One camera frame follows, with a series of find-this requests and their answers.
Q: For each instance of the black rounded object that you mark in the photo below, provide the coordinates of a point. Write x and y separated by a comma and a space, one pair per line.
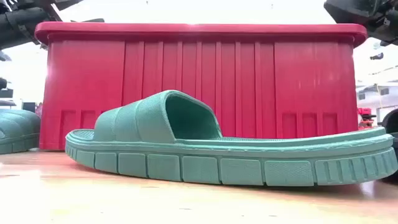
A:
391, 123

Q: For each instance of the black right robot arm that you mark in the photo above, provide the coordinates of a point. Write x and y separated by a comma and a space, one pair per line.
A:
367, 15

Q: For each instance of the shelf rack with red bins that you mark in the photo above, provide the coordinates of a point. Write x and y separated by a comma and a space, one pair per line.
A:
364, 115

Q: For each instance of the green rubber slide sandal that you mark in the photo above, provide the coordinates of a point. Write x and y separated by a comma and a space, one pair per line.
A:
199, 169
18, 130

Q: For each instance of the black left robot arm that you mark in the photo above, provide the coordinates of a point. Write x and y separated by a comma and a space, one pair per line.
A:
21, 25

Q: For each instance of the small black box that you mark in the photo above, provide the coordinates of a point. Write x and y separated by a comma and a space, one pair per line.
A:
29, 107

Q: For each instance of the red plastic storage bin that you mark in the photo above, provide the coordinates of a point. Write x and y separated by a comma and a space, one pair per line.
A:
248, 77

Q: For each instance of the black ceiling fixture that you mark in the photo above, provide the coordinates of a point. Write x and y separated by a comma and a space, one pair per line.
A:
377, 56

